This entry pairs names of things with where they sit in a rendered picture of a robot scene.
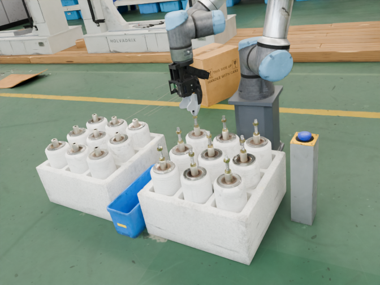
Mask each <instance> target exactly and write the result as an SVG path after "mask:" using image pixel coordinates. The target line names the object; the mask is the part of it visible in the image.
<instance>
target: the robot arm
mask: <svg viewBox="0 0 380 285"><path fill-rule="evenodd" d="M226 1H227V0H198V1H197V2H196V3H195V4H194V6H193V7H190V8H188V9H186V10H179V11H172V12H169V13H167V14H166V15H165V24H166V31H167V37H168V41H169V47H170V54H171V60H172V63H170V64H169V71H170V77H171V80H168V81H169V87H170V93H171V94H174V93H176V94H178V95H179V97H182V98H183V100H182V101H181V103H180V104H179V107H180V108H181V109H185V108H187V110H188V111H190V112H191V113H192V115H193V112H195V116H196V115H197V114H198V112H199V109H200V106H201V103H202V89H201V85H200V82H199V79H204V80H205V79H208V78H209V75H210V73H209V72H207V71H206V70H204V69H198V68H195V67H192V66H190V64H192V63H193V62H194V61H193V50H192V41H191V40H192V39H197V38H201V37H206V36H211V35H216V34H219V33H222V32H224V30H225V28H226V21H225V17H224V14H223V12H222V11H221V10H219V8H220V7H221V6H222V5H223V4H224V3H225V2H226ZM293 1H294V0H267V8H266V15H265V22H264V30H263V35H262V36H260V37H252V38H247V39H244V40H241V41H240V42H239V49H238V51H239V62H240V75H241V78H240V83H239V87H238V90H237V92H238V96H239V97H240V98H242V99H244V100H262V99H265V98H268V97H271V96H272V95H273V94H274V85H273V82H272V81H279V80H282V79H284V77H286V76H287V75H288V74H289V72H290V71H291V69H292V66H293V59H292V57H291V54H290V53H289V50H290V42H289V41H288V39H287V35H288V29H289V25H290V19H291V13H292V7H293ZM198 78H199V79H198ZM172 83H173V84H174V89H173V90H172V91H171V85H170V84H172Z"/></svg>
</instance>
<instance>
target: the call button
mask: <svg viewBox="0 0 380 285"><path fill-rule="evenodd" d="M311 137H312V134H311V133H310V132H308V131H302V132H299V133H298V138H299V139H300V140H302V141H307V140H309V139H310V138H311Z"/></svg>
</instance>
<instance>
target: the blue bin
mask: <svg viewBox="0 0 380 285"><path fill-rule="evenodd" d="M154 165H155V164H153V165H151V166H150V167H148V168H147V169H146V170H145V171H144V172H143V173H142V174H141V175H140V176H139V177H138V178H137V179H136V180H135V181H133V182H132V183H131V184H130V185H129V186H128V187H127V188H126V189H125V190H124V191H123V192H122V193H121V194H120V195H118V196H117V197H116V198H115V199H114V200H113V201H112V202H111V203H109V204H108V206H107V207H106V209H107V211H108V212H109V213H110V216H111V219H112V220H113V223H114V226H115V228H116V231H117V233H119V234H122V235H125V236H128V237H131V238H134V239H135V238H137V237H138V236H139V235H140V234H141V233H142V232H143V231H144V230H145V228H146V224H145V220H144V216H143V213H142V210H141V206H140V202H139V198H138V195H137V194H138V193H139V192H140V191H141V190H142V189H143V188H144V187H145V186H146V185H147V184H148V183H149V182H150V181H151V179H152V177H151V174H150V171H151V169H152V167H153V166H154Z"/></svg>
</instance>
